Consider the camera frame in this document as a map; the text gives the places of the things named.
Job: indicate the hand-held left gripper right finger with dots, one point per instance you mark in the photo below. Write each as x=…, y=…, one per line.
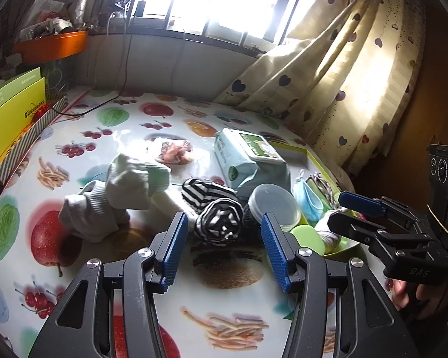
x=274, y=253

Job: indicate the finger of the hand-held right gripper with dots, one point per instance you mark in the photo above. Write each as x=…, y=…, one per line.
x=360, y=203
x=352, y=227

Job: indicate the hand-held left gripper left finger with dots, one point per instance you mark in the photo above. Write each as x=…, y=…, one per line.
x=175, y=253

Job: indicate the blue face mask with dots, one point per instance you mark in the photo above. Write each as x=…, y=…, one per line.
x=310, y=201

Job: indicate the black white striped sock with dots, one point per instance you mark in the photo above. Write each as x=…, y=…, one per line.
x=218, y=222
x=205, y=194

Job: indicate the white sock with mint toe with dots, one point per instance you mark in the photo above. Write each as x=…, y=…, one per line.
x=138, y=179

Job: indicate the yellow-green cardboard box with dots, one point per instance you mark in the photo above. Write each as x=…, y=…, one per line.
x=291, y=151

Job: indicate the grey white sock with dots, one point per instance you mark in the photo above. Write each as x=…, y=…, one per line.
x=93, y=209

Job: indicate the person's right hand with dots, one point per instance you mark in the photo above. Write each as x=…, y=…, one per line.
x=399, y=294

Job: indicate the green round plastic container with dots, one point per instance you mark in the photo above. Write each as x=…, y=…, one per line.
x=308, y=238

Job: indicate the clear round lidded container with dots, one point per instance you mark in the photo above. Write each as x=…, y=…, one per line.
x=274, y=205

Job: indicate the wet wipes pack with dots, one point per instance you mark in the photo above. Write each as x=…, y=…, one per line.
x=246, y=164

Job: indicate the heart print curtain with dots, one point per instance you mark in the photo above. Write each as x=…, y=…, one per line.
x=339, y=63

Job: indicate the fruit print tablecloth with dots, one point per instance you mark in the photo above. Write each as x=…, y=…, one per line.
x=108, y=119

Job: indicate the grey striped box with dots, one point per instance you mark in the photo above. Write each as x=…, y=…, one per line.
x=30, y=138

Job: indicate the yellow-green box with flap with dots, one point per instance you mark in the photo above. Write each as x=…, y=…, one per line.
x=11, y=119

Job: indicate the orange plastic tray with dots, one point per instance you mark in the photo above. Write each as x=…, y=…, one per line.
x=52, y=46

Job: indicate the window with metal bars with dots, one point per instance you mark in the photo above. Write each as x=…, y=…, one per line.
x=216, y=7

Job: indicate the black power adapter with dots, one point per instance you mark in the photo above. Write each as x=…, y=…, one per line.
x=141, y=7

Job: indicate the silver foil bag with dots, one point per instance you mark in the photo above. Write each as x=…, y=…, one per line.
x=80, y=5

